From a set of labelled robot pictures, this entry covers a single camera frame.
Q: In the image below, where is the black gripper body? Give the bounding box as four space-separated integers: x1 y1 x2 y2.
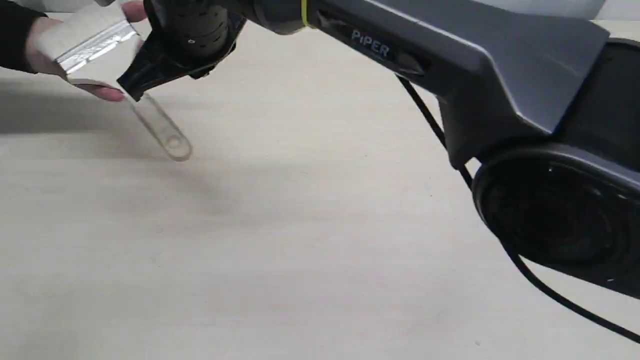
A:
143 0 247 81

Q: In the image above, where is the wide wooden paint brush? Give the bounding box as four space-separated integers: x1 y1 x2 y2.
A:
35 2 193 162

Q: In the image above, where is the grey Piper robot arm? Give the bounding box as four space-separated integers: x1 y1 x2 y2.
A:
118 0 639 299

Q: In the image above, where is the person's bare hand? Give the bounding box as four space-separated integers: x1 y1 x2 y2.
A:
27 0 147 102

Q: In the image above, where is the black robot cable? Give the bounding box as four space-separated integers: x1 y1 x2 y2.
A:
395 75 640 345

